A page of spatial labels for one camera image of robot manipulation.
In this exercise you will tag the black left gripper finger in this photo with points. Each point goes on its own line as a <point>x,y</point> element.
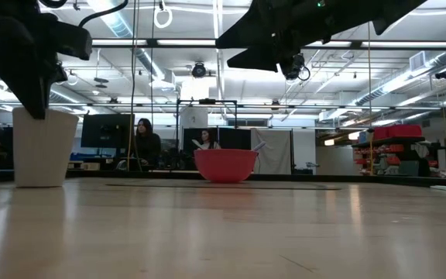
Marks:
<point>33,97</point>

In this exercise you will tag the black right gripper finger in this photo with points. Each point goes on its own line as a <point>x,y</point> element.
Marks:
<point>261,60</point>
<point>261,27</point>

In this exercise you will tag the white paper cup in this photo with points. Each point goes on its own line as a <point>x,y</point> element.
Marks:
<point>45,151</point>

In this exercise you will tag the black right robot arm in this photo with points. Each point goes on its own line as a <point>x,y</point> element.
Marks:
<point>385,9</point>

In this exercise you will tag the hanging white sheet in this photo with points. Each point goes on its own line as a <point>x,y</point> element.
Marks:
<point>273,151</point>

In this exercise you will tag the person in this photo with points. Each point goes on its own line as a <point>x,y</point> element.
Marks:
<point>207,140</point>
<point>147,145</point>

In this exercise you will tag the red plastic bowl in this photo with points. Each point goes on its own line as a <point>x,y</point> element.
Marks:
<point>225,164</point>

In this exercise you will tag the red plastic storage bin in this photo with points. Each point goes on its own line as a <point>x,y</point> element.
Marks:
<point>405,131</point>
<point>380,133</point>

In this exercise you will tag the black rack with small bins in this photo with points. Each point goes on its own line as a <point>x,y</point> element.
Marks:
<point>393,155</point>

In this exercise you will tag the black overhead camera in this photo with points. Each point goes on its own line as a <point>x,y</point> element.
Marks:
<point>199,70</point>

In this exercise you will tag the black camera stand frame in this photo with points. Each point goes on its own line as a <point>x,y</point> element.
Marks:
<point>206,101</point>

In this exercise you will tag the black aluminium rig frame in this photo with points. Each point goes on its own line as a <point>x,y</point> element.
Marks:
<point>362,179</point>

